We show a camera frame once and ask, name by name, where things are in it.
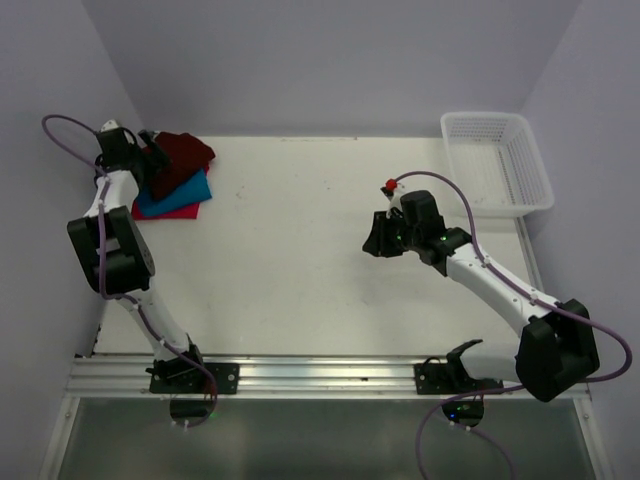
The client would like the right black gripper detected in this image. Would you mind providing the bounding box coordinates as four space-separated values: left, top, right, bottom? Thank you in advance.
362 210 421 258

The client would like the dark red t-shirt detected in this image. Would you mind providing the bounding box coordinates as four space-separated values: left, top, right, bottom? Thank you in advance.
149 131 216 202

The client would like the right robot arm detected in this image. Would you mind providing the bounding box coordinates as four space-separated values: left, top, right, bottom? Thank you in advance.
362 184 600 402

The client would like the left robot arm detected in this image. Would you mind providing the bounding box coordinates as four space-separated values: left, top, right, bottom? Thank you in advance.
67 120 208 393

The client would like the folded blue t-shirt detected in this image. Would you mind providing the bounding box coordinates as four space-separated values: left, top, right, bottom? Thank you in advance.
134 169 212 207

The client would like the folded pink t-shirt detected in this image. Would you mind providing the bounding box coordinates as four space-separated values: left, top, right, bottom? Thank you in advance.
132 202 200 221

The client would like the white plastic basket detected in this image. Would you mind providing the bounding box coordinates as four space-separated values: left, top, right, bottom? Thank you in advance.
440 112 555 218

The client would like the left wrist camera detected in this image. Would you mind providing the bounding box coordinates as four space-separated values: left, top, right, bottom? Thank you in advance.
99 119 122 133

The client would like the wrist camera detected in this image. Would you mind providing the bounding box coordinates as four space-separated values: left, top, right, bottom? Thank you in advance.
99 119 122 133
381 178 407 218

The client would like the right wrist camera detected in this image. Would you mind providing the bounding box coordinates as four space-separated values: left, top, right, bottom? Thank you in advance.
381 178 407 218

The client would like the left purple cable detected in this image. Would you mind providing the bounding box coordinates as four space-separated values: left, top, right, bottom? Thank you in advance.
41 114 219 429

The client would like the purple cable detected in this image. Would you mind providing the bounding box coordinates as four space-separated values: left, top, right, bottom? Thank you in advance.
41 114 219 429
394 170 632 480

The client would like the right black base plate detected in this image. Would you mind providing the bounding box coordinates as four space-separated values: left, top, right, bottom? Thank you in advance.
413 357 504 395

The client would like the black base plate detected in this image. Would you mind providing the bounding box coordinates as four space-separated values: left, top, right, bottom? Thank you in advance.
148 362 240 395
413 357 504 395

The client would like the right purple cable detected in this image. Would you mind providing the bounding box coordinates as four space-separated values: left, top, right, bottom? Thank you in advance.
394 170 632 480

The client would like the aluminium mounting rail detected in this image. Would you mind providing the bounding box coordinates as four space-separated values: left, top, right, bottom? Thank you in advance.
62 353 591 400

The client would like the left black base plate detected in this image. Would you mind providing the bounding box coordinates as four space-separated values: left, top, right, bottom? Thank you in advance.
148 362 240 395

